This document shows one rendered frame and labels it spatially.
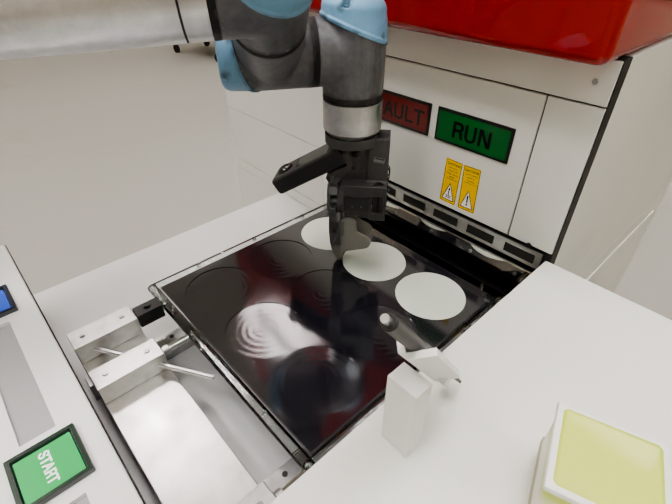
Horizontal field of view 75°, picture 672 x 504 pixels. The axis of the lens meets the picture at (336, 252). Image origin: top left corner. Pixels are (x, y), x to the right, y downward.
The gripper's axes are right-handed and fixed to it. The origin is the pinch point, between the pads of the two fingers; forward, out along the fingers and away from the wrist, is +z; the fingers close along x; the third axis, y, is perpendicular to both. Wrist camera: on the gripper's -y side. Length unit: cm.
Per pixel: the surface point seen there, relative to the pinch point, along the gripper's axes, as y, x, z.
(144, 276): -34.9, 1.0, 9.3
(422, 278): 13.6, -3.5, 1.3
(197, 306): -18.1, -13.1, 1.4
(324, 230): -2.9, 7.7, 1.3
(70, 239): -153, 116, 91
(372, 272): 6.0, -3.0, 1.2
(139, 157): -164, 215, 91
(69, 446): -19.2, -37.5, -5.1
